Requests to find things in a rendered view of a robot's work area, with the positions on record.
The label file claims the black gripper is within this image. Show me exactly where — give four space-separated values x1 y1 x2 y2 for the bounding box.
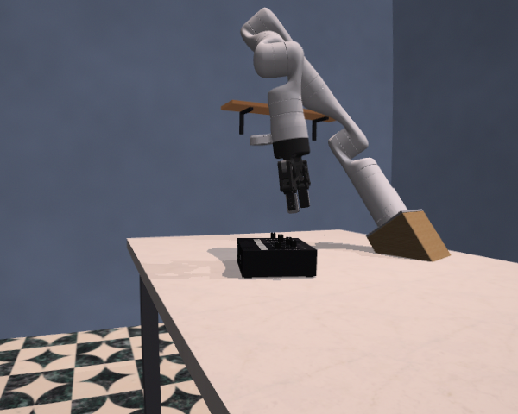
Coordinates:
273 137 311 214

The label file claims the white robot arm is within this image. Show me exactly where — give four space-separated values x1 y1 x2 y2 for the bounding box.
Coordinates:
240 8 407 227

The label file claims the black lighting desk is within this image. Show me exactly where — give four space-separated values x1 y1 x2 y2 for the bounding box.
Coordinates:
237 233 318 279

